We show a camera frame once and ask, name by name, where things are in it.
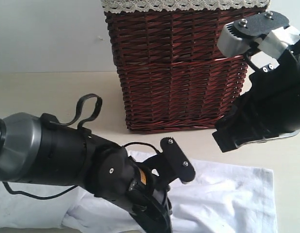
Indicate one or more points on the dark brown wicker basket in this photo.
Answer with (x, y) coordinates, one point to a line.
(172, 75)

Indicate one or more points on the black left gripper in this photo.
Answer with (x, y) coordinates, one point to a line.
(148, 192)

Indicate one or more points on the white lace crochet cloth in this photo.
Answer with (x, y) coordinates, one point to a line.
(130, 6)

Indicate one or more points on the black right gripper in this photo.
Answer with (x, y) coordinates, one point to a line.
(270, 110)

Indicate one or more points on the white t-shirt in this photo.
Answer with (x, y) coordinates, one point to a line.
(222, 198)

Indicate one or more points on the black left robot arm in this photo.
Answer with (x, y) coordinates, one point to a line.
(36, 150)

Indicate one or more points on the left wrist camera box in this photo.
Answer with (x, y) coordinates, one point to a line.
(181, 167)

